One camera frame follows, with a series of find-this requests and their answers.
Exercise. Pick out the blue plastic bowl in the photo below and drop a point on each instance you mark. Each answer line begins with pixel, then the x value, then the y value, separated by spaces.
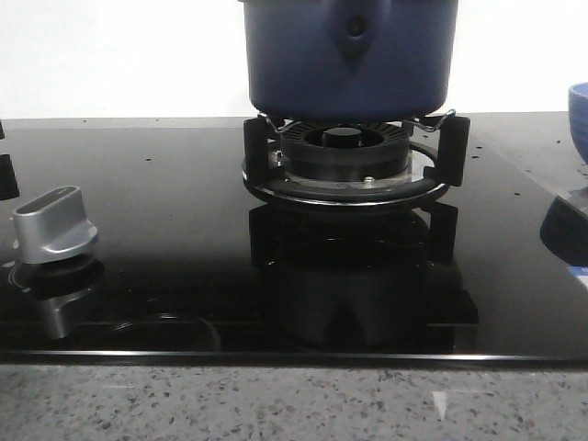
pixel 578 118

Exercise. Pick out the blue cooking pot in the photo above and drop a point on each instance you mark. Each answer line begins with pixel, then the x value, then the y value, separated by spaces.
pixel 349 61

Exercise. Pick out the black burner head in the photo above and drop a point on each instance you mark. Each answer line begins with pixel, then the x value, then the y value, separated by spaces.
pixel 345 153

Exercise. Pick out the black glass gas stove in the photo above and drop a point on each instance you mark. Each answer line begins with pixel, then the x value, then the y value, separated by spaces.
pixel 190 269

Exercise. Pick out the silver stove knob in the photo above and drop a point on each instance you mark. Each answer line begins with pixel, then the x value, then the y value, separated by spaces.
pixel 54 227

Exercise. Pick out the blue stove label sticker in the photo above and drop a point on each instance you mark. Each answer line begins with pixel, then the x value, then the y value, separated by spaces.
pixel 580 273

